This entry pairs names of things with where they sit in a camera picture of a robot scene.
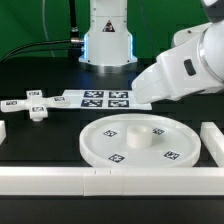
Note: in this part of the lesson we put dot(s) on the white marker sheet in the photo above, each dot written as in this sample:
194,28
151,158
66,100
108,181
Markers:
104,99

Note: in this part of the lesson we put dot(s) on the white round table top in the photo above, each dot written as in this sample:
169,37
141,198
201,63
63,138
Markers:
139,141

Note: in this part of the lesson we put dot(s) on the white fence bar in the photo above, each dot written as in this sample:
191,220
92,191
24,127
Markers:
65,181
213,139
2,131

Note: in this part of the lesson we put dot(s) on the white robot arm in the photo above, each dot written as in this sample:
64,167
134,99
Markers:
108,46

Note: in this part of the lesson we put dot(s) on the white right fence bar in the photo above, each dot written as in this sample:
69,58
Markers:
213,139

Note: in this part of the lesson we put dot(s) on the white cross-shaped table base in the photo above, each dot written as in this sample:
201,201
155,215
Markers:
35,103

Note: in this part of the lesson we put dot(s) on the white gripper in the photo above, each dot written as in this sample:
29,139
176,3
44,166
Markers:
178,72

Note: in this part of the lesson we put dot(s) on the white front fence bar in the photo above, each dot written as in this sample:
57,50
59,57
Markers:
65,181

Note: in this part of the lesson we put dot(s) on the white left fence bar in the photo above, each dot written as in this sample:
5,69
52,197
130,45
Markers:
2,131

